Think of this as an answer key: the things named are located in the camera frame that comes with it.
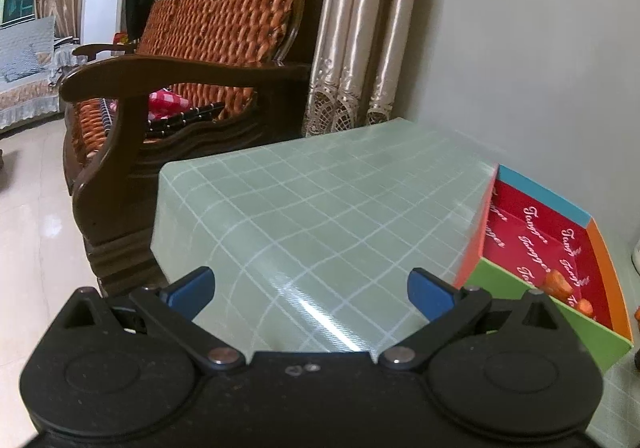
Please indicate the beige satin curtain lace hem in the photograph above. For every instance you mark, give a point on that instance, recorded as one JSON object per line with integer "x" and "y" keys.
{"x": 360, "y": 28}

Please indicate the colourful cardboard box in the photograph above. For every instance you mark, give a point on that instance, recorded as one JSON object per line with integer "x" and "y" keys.
{"x": 505, "y": 293}

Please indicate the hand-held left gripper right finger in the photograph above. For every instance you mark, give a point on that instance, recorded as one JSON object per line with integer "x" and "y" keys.
{"x": 430, "y": 295}

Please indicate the green checked tablecloth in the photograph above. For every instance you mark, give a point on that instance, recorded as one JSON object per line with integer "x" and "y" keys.
{"x": 325, "y": 208}

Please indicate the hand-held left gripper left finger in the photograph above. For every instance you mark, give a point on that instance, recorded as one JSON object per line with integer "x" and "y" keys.
{"x": 192, "y": 287}

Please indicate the orange woven bench cushion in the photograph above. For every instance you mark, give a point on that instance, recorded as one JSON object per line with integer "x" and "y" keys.
{"x": 215, "y": 18}

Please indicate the black studded folded object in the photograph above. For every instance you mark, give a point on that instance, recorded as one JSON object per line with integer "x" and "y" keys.
{"x": 190, "y": 117}

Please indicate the dark wooden bench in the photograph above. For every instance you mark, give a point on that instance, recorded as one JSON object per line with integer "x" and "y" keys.
{"x": 150, "y": 70}

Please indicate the grey covered sofa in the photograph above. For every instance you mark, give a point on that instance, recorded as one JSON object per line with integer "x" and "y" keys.
{"x": 25, "y": 68}

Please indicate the cream thermos jug grey lid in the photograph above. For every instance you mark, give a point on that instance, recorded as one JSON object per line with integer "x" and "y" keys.
{"x": 637, "y": 255}

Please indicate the red checkered cloth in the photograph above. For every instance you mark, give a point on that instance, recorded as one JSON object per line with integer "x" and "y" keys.
{"x": 167, "y": 103}

